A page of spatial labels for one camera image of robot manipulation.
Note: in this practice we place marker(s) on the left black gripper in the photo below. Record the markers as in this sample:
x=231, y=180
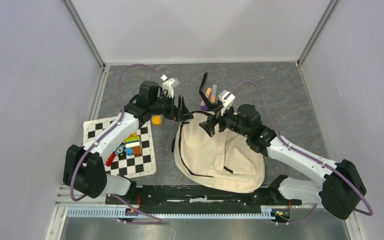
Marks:
x=179, y=114

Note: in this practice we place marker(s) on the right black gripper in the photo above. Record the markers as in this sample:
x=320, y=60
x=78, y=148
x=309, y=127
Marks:
x=212, y=121

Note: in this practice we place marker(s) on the cream canvas backpack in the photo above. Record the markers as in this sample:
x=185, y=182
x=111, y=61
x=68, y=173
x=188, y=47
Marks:
x=223, y=162

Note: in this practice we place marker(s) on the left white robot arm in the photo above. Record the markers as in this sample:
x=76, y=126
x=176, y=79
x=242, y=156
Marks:
x=84, y=171

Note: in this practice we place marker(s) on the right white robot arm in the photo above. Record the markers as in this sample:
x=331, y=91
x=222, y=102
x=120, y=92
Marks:
x=337, y=186

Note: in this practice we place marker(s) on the yellow cube block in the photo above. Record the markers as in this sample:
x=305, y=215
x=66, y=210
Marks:
x=157, y=120

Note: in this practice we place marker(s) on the coral highlighter pen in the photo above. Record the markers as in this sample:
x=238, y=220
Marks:
x=213, y=94

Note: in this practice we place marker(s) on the colourful block stack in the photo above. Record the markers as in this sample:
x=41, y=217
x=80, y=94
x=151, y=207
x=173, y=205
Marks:
x=133, y=145

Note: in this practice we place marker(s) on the blue robot figure toy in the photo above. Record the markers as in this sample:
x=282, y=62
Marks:
x=119, y=151

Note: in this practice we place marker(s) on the checkered chess mat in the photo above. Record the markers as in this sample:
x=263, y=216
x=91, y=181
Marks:
x=127, y=166

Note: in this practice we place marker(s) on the red calculator toy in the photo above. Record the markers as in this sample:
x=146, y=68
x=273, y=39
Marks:
x=110, y=159

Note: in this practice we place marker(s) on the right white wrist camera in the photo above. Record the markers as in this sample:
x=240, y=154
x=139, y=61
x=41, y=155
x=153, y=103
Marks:
x=227, y=99

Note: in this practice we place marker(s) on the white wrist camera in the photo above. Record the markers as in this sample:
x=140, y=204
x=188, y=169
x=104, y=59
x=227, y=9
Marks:
x=168, y=86
x=227, y=99

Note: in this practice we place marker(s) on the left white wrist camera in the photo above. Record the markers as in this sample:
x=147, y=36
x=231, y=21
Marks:
x=168, y=86

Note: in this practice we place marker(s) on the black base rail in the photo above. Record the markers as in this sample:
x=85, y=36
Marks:
x=152, y=202

